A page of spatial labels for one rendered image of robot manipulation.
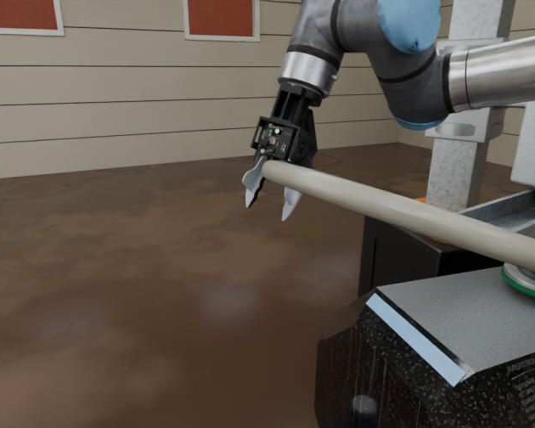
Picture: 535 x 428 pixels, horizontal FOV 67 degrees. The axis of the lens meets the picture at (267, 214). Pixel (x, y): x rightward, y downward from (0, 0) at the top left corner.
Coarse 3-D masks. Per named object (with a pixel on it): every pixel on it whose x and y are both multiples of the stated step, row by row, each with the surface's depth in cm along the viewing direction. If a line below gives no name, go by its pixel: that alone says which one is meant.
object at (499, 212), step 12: (528, 192) 97; (492, 204) 87; (504, 204) 91; (516, 204) 94; (528, 204) 99; (468, 216) 82; (480, 216) 85; (492, 216) 88; (504, 216) 92; (516, 216) 93; (528, 216) 93; (504, 228) 84; (516, 228) 72; (528, 228) 73
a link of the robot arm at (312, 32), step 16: (304, 0) 63; (320, 0) 60; (304, 16) 61; (320, 16) 59; (304, 32) 61; (320, 32) 60; (288, 48) 64; (304, 48) 61; (320, 48) 61; (336, 48) 61; (336, 64) 63
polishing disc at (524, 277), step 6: (504, 264) 112; (510, 264) 112; (504, 270) 111; (510, 270) 109; (516, 270) 109; (522, 270) 109; (528, 270) 109; (510, 276) 107; (516, 276) 106; (522, 276) 106; (528, 276) 106; (534, 276) 106; (516, 282) 105; (522, 282) 104; (528, 282) 103; (534, 282) 103; (534, 288) 101
